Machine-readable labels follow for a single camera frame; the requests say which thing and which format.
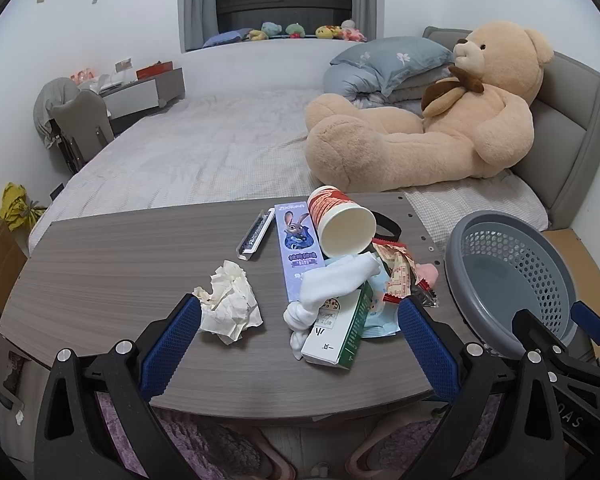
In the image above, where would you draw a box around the grey chair with clothes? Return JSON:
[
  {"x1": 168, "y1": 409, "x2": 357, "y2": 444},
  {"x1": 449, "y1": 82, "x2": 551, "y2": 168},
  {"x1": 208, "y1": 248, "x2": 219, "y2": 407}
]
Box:
[{"x1": 33, "y1": 77, "x2": 114, "y2": 174}]

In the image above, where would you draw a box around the green white carton box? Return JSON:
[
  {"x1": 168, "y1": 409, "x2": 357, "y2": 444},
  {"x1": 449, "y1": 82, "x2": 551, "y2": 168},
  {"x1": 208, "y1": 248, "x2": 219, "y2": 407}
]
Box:
[{"x1": 301, "y1": 282, "x2": 373, "y2": 370}]

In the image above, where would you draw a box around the red beige snack wrapper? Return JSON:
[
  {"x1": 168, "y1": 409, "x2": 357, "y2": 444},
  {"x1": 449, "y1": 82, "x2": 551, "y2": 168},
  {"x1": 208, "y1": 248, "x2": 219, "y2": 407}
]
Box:
[{"x1": 371, "y1": 237, "x2": 415, "y2": 304}]

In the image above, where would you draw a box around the white tissue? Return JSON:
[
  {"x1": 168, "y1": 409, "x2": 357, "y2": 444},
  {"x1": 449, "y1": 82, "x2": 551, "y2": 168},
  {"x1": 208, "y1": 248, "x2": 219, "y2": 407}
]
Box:
[{"x1": 193, "y1": 260, "x2": 263, "y2": 346}]

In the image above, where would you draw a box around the red box on desk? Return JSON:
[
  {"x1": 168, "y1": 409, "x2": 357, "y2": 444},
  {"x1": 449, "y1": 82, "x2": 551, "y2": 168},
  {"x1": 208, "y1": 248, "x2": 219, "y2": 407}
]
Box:
[{"x1": 136, "y1": 61, "x2": 173, "y2": 80}]

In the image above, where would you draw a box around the white sock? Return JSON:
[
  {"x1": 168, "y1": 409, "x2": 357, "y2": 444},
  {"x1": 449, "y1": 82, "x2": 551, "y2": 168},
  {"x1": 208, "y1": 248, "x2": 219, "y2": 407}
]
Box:
[{"x1": 283, "y1": 252, "x2": 380, "y2": 360}]

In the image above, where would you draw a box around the yellow plush toy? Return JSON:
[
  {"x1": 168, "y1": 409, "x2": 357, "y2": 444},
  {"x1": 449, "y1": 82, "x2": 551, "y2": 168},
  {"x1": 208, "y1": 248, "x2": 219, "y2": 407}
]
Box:
[{"x1": 315, "y1": 25, "x2": 342, "y2": 39}]

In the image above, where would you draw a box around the brown bedside cabinet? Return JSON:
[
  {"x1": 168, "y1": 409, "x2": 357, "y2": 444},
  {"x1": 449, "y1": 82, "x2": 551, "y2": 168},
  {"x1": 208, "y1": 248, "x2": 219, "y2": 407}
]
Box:
[{"x1": 542, "y1": 227, "x2": 600, "y2": 328}]

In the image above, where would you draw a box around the black hair band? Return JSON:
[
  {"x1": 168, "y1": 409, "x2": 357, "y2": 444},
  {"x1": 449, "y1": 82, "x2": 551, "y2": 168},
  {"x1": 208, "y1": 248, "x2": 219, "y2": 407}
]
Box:
[{"x1": 373, "y1": 211, "x2": 402, "y2": 242}]

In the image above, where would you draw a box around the light blue snack wrapper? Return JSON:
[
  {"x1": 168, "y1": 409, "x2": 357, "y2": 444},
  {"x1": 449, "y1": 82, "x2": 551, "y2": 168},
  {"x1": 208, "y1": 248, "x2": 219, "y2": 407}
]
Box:
[{"x1": 314, "y1": 252, "x2": 399, "y2": 339}]

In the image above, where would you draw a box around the grey upholstered headboard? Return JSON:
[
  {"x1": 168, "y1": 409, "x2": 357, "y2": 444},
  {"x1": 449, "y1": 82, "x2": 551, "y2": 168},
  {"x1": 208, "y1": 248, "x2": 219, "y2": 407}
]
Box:
[{"x1": 408, "y1": 22, "x2": 600, "y2": 235}]

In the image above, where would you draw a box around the green plush toy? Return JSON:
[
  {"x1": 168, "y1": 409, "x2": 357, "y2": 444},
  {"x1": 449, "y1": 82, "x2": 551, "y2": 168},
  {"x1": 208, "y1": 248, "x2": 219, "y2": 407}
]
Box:
[{"x1": 286, "y1": 23, "x2": 305, "y2": 39}]

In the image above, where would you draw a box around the pink plush toy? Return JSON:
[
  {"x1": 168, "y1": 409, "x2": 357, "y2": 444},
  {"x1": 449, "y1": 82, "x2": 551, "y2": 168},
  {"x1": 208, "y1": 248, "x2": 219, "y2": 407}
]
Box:
[{"x1": 340, "y1": 20, "x2": 367, "y2": 42}]

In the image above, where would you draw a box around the pink slipper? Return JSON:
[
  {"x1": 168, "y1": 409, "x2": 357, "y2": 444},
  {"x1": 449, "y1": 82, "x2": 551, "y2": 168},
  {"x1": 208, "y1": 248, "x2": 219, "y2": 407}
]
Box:
[{"x1": 345, "y1": 408, "x2": 427, "y2": 479}]

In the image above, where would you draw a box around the left grey curtain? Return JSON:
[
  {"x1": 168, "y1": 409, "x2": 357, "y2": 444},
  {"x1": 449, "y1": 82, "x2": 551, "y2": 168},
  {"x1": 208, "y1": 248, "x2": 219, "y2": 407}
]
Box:
[{"x1": 177, "y1": 0, "x2": 219, "y2": 52}]

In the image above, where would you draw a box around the grey plastic trash basket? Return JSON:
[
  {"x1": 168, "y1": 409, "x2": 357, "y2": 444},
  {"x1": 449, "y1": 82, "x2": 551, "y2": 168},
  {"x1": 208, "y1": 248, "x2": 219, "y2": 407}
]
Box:
[{"x1": 444, "y1": 210, "x2": 594, "y2": 362}]

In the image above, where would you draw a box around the grey blue pillow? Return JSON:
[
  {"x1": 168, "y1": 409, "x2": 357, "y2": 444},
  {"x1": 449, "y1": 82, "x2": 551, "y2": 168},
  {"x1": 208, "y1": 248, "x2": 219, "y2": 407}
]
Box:
[{"x1": 330, "y1": 36, "x2": 453, "y2": 96}]

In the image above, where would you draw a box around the grey white desk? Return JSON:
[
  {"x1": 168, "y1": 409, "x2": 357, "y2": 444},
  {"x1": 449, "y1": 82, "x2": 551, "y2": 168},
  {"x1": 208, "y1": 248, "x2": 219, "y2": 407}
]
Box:
[{"x1": 100, "y1": 68, "x2": 186, "y2": 119}]

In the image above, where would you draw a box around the yellow bag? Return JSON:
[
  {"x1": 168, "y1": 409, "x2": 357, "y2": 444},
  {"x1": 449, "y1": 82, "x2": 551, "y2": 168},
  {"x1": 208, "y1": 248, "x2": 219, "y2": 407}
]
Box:
[{"x1": 0, "y1": 182, "x2": 46, "y2": 233}]

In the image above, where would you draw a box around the blue cushion on sill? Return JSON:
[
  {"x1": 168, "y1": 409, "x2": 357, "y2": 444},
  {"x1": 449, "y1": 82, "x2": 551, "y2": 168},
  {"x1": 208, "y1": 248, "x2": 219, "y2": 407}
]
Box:
[{"x1": 202, "y1": 27, "x2": 253, "y2": 49}]

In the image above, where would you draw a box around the bed with white sheet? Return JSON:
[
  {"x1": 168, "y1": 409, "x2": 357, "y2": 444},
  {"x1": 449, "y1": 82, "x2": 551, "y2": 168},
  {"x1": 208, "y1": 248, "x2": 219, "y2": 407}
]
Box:
[{"x1": 27, "y1": 88, "x2": 550, "y2": 256}]

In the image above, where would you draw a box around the large beige teddy bear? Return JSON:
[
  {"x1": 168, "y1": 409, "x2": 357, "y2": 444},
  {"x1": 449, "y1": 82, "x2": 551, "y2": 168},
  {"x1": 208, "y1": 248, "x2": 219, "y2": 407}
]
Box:
[{"x1": 305, "y1": 21, "x2": 554, "y2": 192}]

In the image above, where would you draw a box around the red white paper cup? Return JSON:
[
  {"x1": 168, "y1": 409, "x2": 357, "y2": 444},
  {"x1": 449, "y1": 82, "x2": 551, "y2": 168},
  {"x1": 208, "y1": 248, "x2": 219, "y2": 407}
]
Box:
[{"x1": 307, "y1": 185, "x2": 377, "y2": 258}]

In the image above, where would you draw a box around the grey folded duvet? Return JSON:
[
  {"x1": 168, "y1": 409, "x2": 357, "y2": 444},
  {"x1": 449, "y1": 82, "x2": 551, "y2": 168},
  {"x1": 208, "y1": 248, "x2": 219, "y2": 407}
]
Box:
[{"x1": 323, "y1": 64, "x2": 428, "y2": 110}]

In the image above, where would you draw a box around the purple Zootopia toothpaste box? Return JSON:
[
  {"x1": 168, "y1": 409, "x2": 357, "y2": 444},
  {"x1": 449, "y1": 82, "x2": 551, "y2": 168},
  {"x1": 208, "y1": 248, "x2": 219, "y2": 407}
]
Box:
[{"x1": 275, "y1": 202, "x2": 325, "y2": 302}]

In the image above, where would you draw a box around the teal plush toy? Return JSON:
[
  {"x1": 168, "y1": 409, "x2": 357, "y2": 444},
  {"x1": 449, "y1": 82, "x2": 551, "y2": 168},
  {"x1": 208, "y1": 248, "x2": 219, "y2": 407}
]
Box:
[{"x1": 261, "y1": 22, "x2": 283, "y2": 38}]

